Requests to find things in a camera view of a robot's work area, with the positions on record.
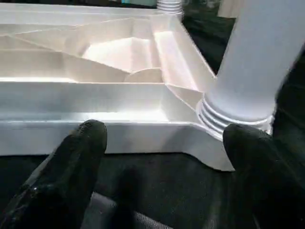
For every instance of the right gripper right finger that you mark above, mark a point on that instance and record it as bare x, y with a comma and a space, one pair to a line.
269, 176

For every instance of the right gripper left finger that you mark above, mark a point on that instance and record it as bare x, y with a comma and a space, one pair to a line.
52, 181

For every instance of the white plastic table leg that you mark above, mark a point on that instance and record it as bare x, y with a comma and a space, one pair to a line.
169, 5
257, 62

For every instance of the white plastic table top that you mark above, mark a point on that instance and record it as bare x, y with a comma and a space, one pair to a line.
95, 71

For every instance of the black table mat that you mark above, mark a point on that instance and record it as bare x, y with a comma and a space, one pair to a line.
167, 191

